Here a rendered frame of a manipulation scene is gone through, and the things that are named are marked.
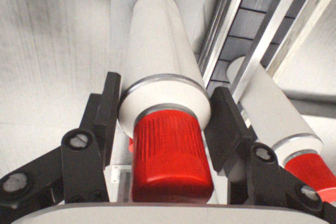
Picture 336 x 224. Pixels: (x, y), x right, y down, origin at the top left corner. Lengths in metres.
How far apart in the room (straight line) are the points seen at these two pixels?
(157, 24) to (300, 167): 0.18
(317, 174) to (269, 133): 0.05
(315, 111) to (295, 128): 0.29
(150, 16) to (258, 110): 0.16
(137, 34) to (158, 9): 0.04
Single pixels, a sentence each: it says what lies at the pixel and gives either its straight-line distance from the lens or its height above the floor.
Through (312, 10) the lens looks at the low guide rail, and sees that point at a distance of 0.33.
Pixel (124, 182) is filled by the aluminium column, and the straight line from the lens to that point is 0.61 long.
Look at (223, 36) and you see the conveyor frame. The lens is 0.33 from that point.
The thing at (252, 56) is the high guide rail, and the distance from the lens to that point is 0.26.
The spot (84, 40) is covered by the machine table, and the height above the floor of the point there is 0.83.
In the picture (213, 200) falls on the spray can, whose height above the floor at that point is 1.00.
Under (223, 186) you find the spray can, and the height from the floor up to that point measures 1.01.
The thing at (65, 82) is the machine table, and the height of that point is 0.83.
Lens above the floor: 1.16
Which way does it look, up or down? 50 degrees down
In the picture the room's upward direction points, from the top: 173 degrees clockwise
